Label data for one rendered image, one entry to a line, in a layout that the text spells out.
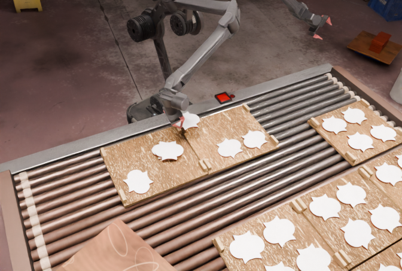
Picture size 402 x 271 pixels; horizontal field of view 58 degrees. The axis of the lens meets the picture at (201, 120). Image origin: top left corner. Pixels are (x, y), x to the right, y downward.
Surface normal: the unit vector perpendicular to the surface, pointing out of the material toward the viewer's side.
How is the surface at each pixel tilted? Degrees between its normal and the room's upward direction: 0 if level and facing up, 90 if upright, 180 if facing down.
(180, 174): 0
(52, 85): 0
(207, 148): 0
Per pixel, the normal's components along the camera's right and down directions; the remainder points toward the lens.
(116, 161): 0.07, -0.72
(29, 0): 0.32, 0.51
